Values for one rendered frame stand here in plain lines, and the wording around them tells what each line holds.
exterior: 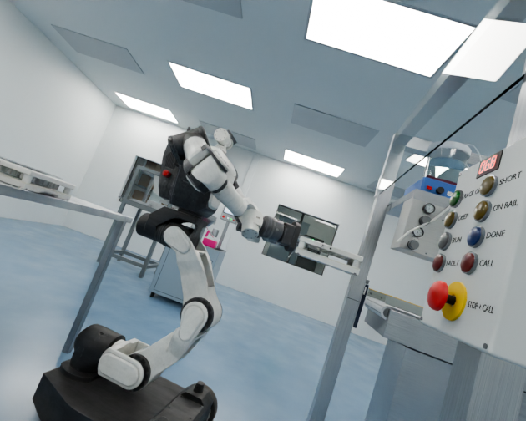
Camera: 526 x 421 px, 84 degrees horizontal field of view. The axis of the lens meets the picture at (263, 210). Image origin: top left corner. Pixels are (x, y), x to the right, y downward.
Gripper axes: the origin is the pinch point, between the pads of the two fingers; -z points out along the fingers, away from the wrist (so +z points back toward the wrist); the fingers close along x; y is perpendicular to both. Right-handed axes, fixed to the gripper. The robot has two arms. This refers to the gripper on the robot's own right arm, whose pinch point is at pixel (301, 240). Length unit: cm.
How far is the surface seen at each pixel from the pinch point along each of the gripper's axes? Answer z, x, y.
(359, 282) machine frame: -37.8, 8.9, -5.1
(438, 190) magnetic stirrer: -35, -33, 26
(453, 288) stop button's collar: 17, 7, 78
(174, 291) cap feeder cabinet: 7, 83, -244
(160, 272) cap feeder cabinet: 28, 68, -253
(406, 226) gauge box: -26.0, -15.3, 24.8
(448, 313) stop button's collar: 18, 10, 78
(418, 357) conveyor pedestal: -45, 28, 26
